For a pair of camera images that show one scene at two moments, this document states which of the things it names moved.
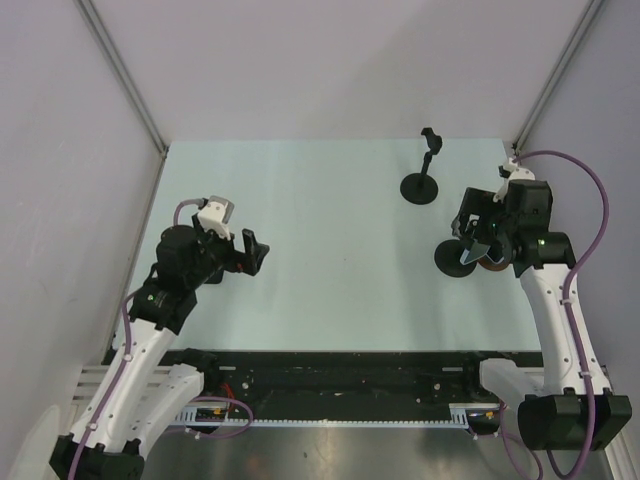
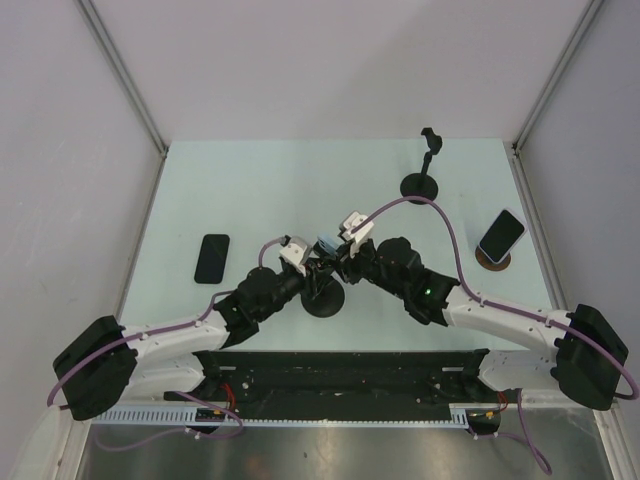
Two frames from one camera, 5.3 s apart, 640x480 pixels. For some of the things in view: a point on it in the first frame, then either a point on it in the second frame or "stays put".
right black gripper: (478, 202) to (348, 264)
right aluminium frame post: (584, 23) stays put
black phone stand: (447, 258) to (326, 296)
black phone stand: (422, 188) stays put
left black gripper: (248, 261) to (314, 273)
